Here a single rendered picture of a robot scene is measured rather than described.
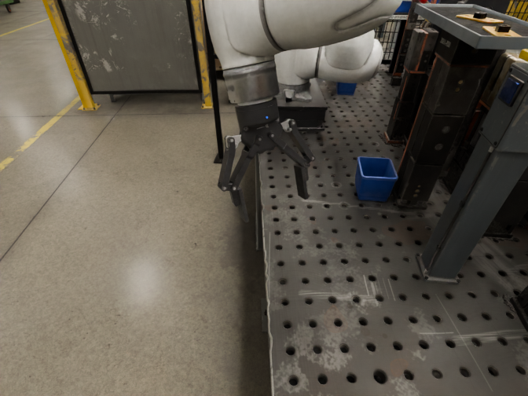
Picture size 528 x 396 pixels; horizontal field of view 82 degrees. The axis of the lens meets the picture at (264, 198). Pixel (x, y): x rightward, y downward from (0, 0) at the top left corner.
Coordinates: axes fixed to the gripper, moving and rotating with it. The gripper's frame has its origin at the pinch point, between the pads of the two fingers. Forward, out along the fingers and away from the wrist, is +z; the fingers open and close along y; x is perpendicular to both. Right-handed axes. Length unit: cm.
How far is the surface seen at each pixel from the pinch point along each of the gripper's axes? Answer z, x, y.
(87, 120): -4, -291, 53
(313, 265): 18.5, 0.9, -6.4
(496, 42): -22.4, 19.2, -33.8
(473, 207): 4.0, 21.4, -28.9
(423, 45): -22, -22, -67
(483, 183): -1.3, 22.8, -28.7
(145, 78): -31, -289, -10
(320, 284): 19.9, 5.6, -5.1
